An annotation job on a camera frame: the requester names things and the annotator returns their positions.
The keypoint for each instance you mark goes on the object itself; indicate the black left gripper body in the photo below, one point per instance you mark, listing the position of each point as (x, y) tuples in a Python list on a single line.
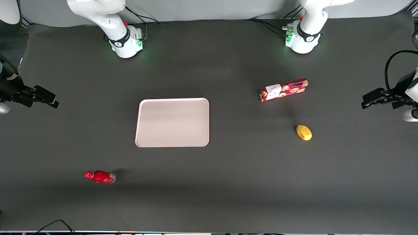
[(400, 89)]

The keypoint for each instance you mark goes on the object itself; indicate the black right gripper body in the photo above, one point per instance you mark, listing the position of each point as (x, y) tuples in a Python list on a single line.
[(9, 88)]

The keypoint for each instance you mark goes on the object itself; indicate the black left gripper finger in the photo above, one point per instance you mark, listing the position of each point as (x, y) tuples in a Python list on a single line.
[(366, 105), (375, 94)]

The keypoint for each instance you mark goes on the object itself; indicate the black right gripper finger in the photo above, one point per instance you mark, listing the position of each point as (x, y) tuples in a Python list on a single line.
[(54, 104), (44, 93)]

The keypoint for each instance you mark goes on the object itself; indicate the red coke bottle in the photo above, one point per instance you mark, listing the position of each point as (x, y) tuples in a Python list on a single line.
[(101, 177)]

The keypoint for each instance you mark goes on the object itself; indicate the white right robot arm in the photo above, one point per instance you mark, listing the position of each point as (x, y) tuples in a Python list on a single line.
[(114, 19)]

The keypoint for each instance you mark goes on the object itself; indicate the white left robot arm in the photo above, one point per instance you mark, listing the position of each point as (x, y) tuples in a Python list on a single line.
[(308, 29)]

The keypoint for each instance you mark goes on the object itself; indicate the beige plastic tray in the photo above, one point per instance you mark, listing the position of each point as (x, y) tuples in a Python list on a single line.
[(172, 122)]

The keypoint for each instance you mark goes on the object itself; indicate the yellow lemon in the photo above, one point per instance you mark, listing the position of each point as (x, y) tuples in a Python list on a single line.
[(304, 132)]

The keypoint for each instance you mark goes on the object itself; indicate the red cookie box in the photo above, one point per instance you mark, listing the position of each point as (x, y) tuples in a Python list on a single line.
[(287, 89)]

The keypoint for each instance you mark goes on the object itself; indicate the dark grey table mat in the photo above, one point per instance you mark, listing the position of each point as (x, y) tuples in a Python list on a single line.
[(228, 182)]

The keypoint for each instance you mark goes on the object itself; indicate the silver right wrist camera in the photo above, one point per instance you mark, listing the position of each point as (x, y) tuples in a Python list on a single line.
[(3, 108)]

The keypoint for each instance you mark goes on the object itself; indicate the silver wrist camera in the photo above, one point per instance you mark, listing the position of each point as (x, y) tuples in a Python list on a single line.
[(3, 108), (410, 115)]

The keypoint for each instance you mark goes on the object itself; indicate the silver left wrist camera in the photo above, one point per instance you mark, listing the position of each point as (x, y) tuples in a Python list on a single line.
[(410, 115)]

